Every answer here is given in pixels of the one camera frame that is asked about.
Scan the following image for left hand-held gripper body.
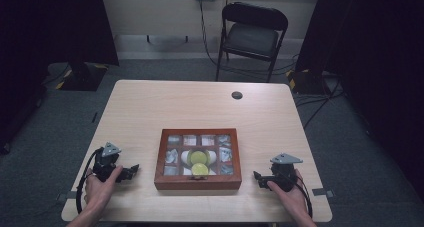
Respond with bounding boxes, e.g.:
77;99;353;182
92;141;122;182

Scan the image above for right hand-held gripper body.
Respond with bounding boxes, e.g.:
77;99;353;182
269;152;304;192

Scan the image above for wooden box with glass lid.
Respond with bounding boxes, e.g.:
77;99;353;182
153;128;243;191

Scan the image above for person's right hand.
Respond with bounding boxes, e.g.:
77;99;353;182
266;168;312;221

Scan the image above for person's left hand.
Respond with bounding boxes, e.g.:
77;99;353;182
83;165;124;218

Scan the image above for grey tape strip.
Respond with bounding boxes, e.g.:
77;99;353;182
55;190;79;202
311;187;336;199

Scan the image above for group of silver foil packets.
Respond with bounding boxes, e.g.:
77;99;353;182
165;134;234;177

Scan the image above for white rounded piece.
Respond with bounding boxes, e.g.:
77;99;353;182
180;149;193;176
207;149;218;176

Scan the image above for black stand base striped tape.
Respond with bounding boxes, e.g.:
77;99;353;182
46;61;110;92
285;67;335;96

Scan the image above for black folding chair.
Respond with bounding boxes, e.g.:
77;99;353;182
215;1;290;84

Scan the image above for black curtain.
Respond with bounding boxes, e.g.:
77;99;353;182
0;0;120;155
294;0;424;203

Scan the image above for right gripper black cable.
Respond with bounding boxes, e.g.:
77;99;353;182
292;175;314;219

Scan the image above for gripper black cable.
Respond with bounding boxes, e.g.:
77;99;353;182
75;147;105;215
292;175;314;219

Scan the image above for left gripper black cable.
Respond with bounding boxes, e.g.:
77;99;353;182
75;147;105;215

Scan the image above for black floor cables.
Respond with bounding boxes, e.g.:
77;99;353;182
293;76;348;130

